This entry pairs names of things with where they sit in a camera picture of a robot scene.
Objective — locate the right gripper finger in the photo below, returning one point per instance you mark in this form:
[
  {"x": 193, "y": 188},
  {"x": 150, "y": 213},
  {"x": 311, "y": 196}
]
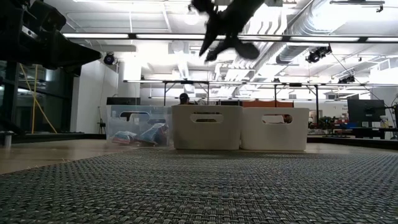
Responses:
[
  {"x": 209, "y": 37},
  {"x": 220, "y": 49}
]

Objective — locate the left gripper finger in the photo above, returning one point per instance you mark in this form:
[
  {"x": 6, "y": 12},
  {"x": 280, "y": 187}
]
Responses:
[{"x": 74, "y": 56}]

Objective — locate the round ceiling lamp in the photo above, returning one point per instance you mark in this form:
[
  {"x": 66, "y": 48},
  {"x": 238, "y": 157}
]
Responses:
[{"x": 190, "y": 20}]

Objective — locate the black ceiling spotlight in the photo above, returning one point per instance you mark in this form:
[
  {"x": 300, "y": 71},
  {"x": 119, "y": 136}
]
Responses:
[
  {"x": 315, "y": 56},
  {"x": 109, "y": 59}
]

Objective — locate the overhead light bar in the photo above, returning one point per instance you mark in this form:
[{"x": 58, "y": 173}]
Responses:
[{"x": 171, "y": 36}]

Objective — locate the person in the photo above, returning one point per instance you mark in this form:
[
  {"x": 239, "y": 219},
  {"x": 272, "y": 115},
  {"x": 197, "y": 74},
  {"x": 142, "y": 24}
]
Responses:
[{"x": 184, "y": 99}]

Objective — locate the black flat screen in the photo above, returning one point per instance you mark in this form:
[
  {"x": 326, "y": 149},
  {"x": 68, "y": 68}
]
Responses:
[{"x": 124, "y": 101}]

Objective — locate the orange partition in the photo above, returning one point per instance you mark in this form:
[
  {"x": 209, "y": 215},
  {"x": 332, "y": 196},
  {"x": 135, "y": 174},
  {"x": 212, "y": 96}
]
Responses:
[{"x": 267, "y": 104}]

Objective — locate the grey plastic bin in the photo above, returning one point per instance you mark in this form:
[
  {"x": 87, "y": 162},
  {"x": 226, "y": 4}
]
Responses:
[{"x": 206, "y": 133}]

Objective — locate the clear plastic bin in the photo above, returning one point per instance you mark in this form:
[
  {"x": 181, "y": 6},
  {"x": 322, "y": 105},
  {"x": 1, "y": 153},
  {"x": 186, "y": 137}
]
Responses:
[{"x": 140, "y": 112}]

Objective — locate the white plastic bin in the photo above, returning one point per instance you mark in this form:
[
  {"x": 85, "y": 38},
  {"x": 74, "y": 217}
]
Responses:
[{"x": 275, "y": 137}]

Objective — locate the grey woven placemat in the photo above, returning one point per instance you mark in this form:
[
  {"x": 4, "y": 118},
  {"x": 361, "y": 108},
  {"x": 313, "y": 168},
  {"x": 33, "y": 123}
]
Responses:
[{"x": 155, "y": 193}]

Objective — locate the black computer monitor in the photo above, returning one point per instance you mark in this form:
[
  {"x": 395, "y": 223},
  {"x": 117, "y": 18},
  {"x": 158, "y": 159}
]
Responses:
[{"x": 367, "y": 112}]

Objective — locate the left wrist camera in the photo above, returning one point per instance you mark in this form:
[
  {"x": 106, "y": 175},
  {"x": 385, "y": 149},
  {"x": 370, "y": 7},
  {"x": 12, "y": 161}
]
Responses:
[{"x": 49, "y": 15}]

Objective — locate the black background table frame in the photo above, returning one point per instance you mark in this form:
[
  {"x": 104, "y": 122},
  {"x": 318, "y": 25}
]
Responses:
[{"x": 186, "y": 82}]

